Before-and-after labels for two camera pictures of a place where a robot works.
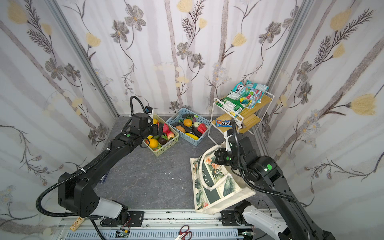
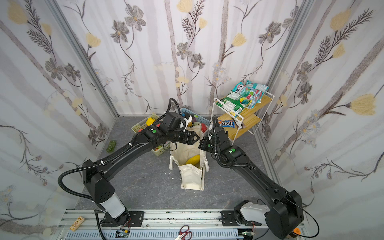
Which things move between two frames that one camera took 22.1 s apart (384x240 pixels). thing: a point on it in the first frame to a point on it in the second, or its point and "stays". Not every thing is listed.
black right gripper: [221, 157] to [207, 143]
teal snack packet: [250, 92] stays
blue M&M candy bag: [223, 123] stays
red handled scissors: [182, 235] stays
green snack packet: [231, 103] stays
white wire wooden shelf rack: [224, 119] stays
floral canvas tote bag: [215, 187] to [192, 176]
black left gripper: [154, 129] to [188, 138]
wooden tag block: [77, 223] stays
